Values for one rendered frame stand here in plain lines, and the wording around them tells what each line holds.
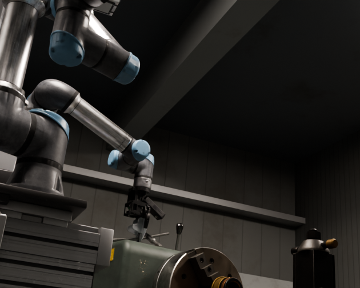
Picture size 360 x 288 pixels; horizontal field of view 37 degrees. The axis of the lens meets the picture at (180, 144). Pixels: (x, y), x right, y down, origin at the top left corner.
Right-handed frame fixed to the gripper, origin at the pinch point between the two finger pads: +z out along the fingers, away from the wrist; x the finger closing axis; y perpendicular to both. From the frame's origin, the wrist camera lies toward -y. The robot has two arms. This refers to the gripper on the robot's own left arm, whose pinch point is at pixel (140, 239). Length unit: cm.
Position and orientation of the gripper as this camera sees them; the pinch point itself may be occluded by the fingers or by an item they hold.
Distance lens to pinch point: 218.5
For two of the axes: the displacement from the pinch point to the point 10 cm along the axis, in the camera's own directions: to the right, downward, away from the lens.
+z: -0.8, 9.1, -4.0
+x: 5.3, -3.0, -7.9
